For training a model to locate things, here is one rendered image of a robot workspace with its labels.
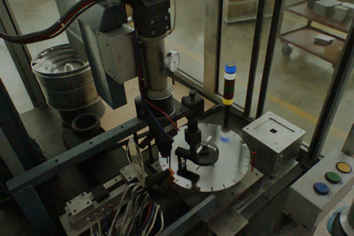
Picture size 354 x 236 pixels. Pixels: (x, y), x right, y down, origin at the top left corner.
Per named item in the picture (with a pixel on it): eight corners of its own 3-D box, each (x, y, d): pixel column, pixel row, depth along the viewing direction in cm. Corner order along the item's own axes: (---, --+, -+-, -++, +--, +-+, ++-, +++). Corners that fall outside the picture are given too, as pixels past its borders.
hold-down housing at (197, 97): (196, 135, 96) (195, 84, 84) (204, 143, 93) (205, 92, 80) (181, 141, 95) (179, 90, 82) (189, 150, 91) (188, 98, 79)
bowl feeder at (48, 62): (97, 92, 177) (82, 36, 154) (122, 116, 157) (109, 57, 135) (46, 113, 162) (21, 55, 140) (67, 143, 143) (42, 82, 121)
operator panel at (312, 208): (324, 172, 122) (334, 147, 112) (352, 190, 115) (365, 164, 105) (282, 211, 109) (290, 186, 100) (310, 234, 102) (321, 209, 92)
